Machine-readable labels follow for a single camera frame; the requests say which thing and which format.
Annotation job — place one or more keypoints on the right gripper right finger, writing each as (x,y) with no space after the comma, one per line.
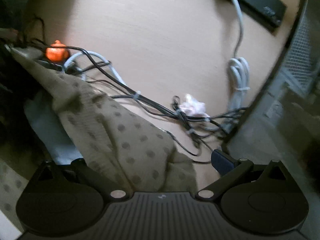
(264,200)

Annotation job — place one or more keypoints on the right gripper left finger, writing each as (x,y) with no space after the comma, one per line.
(62,200)

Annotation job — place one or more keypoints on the olive polka dot sweater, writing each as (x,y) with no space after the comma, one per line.
(46,115)

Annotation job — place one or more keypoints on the black computer tower case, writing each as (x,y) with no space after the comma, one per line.
(282,123)

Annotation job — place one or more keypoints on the crumpled white paper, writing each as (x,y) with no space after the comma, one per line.
(192,107)

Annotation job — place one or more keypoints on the black power adapter brick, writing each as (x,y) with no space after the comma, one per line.
(71,69)

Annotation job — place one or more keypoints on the orange pumpkin figurine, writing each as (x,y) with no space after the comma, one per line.
(57,52)

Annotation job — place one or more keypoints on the grey power strip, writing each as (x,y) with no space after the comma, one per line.
(28,52)

